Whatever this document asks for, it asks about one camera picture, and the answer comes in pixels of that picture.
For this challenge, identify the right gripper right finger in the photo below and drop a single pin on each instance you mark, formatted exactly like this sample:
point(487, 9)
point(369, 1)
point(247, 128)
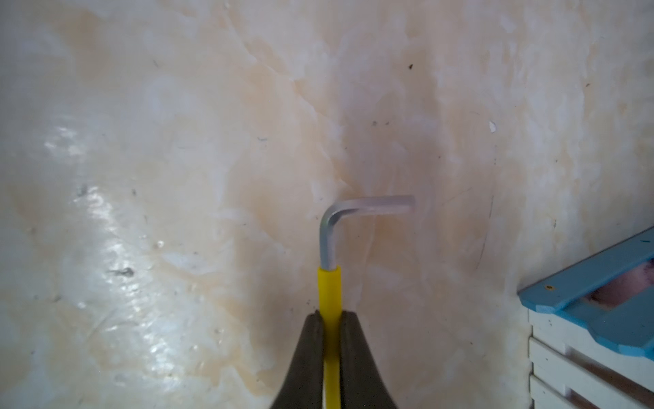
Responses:
point(361, 385)

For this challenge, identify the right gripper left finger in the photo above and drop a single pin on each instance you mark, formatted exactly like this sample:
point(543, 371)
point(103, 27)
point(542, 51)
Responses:
point(303, 383)

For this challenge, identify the yellow hex key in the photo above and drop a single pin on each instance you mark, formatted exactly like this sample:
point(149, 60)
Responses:
point(330, 278)

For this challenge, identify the blue white toy crib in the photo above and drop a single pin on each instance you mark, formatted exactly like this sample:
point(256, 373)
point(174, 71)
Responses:
point(591, 344)

